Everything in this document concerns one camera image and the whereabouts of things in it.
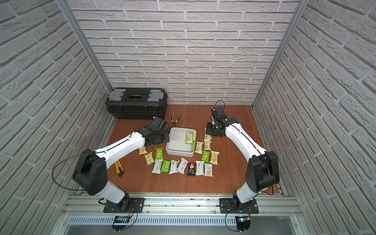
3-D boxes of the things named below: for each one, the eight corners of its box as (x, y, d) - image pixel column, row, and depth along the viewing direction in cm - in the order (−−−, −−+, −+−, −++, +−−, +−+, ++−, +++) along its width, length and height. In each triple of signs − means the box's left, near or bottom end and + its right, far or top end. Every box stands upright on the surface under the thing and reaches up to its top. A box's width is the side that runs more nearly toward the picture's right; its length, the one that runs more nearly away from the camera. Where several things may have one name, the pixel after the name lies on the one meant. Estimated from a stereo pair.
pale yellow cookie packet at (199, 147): (194, 153, 95) (194, 151, 93) (196, 142, 100) (196, 141, 98) (202, 154, 94) (202, 152, 93) (203, 143, 99) (203, 142, 98)
